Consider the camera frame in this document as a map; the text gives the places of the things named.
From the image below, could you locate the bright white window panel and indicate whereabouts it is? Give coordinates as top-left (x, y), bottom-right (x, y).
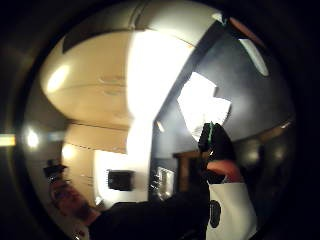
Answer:
top-left (176, 71), bottom-right (232, 142)

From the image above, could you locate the shiny glass cabinet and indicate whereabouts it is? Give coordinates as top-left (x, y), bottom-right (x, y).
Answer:
top-left (150, 165), bottom-right (176, 202)

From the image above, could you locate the long white ceiling lamp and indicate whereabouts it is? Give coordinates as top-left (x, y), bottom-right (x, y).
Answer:
top-left (238, 38), bottom-right (270, 78)

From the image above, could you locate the the person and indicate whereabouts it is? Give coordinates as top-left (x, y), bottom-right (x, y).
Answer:
top-left (49, 178), bottom-right (212, 240)

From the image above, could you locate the round bright ceiling lamp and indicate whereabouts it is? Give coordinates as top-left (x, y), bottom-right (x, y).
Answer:
top-left (25, 128), bottom-right (41, 150)

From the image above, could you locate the brown wooden door frame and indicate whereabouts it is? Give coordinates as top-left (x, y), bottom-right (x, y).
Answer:
top-left (172, 150), bottom-right (205, 194)

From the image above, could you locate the black wall screen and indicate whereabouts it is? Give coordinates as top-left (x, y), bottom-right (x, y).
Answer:
top-left (107, 169), bottom-right (135, 192)

